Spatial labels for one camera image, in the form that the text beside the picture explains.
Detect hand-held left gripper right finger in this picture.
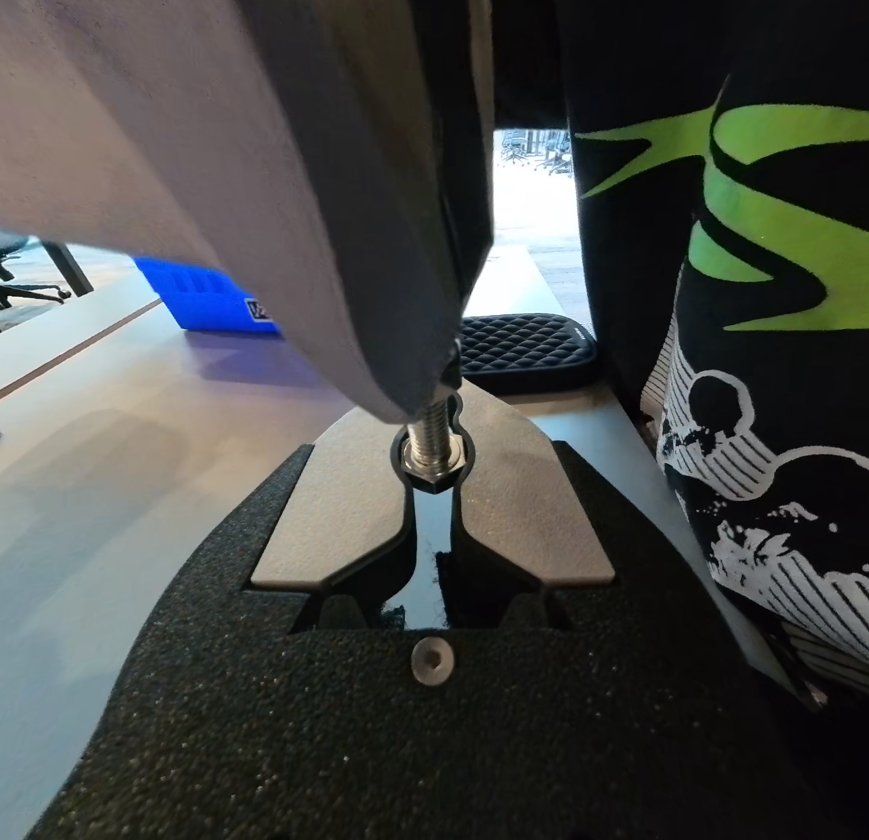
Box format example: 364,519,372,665
451,381,616,591

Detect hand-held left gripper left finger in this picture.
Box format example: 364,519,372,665
251,408,416,591

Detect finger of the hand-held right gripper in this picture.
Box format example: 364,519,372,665
401,0,495,341
0,0,466,427

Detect silver hex bolt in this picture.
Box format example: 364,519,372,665
392,378,476,493

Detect blue plastic bin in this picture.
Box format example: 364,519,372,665
132,256,282,335

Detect row of distant office chairs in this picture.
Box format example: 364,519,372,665
497,129,575,177

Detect wooden desk black legs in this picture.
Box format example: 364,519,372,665
41,241,96,299

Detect person's black printed shirt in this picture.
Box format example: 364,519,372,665
567,0,869,719

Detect black office chair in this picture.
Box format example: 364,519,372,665
0,232,72,311

